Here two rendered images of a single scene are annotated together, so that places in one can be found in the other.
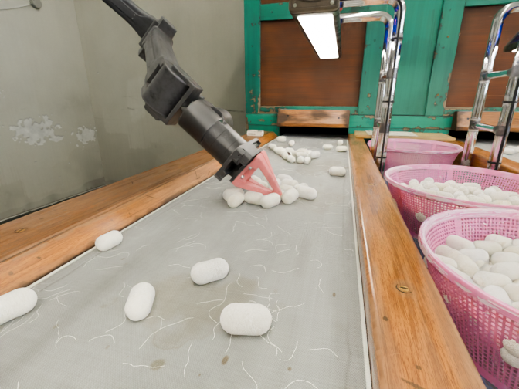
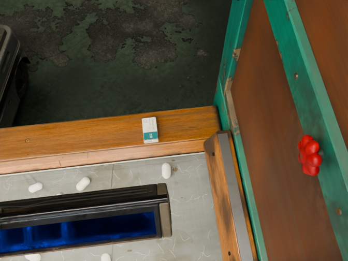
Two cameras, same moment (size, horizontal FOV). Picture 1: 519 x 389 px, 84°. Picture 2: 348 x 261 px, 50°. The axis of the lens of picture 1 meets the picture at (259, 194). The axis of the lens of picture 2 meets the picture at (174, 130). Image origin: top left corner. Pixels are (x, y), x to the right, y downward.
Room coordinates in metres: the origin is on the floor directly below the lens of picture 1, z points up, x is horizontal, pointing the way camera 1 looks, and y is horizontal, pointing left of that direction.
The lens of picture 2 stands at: (1.08, -0.38, 1.61)
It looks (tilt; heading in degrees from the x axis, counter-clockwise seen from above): 64 degrees down; 68
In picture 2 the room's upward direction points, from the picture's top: straight up
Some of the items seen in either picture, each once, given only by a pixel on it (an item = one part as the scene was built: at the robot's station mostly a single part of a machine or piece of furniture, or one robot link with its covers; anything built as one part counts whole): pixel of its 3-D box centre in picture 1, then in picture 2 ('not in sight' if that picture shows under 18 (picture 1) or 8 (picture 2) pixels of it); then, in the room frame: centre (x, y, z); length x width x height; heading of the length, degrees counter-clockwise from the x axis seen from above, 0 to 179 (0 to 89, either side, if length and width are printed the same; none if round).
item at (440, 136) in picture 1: (400, 135); not in sight; (1.13, -0.54, 0.77); 0.33 x 0.15 x 0.01; 75
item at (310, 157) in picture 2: not in sight; (312, 156); (1.27, -0.30, 1.24); 0.04 x 0.02 x 0.04; 75
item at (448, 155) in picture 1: (409, 158); not in sight; (0.92, -0.48, 0.72); 0.27 x 0.27 x 0.10
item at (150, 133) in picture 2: (255, 133); (149, 130); (1.18, 0.02, 0.78); 0.06 x 0.04 x 0.02; 75
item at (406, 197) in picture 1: (460, 205); not in sight; (0.49, -0.37, 0.72); 0.27 x 0.27 x 0.10
